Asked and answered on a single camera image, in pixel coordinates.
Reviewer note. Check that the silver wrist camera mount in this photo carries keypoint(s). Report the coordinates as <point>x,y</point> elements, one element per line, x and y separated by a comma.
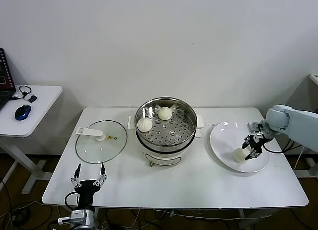
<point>254,127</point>
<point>80,216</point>

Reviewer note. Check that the white electric cooker base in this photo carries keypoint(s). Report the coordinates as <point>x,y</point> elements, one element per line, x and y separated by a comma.
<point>161,156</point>

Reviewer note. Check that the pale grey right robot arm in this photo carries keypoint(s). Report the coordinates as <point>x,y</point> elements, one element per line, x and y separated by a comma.
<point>298,125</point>

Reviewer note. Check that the blue black computer mouse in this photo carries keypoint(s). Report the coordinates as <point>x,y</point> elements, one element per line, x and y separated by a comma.
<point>23,112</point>

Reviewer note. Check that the white round plate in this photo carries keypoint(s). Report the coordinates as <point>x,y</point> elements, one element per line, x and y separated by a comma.
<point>223,138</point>

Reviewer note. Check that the small black device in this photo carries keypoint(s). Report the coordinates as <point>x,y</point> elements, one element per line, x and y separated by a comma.
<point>32,99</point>

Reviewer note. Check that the white steamed baozi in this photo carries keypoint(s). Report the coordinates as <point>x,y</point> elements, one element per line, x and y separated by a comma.
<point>144,125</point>
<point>165,113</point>
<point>239,155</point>

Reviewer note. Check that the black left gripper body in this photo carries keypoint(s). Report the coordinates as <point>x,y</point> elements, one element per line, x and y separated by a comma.
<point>87,192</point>

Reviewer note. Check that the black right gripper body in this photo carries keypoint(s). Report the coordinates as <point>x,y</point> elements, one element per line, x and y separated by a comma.
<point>259,140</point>

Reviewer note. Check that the small white adapter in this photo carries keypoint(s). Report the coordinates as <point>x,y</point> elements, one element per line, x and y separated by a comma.
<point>26,97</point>

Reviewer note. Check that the black red laptop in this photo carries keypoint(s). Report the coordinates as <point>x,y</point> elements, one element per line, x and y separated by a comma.
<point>5,73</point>

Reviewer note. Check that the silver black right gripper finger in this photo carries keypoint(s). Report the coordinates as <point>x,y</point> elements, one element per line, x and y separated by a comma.
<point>254,154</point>
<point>247,141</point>

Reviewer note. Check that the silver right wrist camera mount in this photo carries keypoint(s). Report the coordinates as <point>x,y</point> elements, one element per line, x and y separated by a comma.
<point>254,127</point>

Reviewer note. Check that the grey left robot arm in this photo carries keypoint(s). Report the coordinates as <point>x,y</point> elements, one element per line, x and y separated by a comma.
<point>84,227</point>

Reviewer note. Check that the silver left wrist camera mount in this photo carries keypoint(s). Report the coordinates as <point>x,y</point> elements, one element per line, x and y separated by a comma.
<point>80,216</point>

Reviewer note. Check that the stainless steel steamer basket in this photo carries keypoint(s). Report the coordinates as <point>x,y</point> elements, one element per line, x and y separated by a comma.
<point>174,135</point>

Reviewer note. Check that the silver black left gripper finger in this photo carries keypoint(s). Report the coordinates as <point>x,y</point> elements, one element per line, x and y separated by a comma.
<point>102,178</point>
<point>75,180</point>

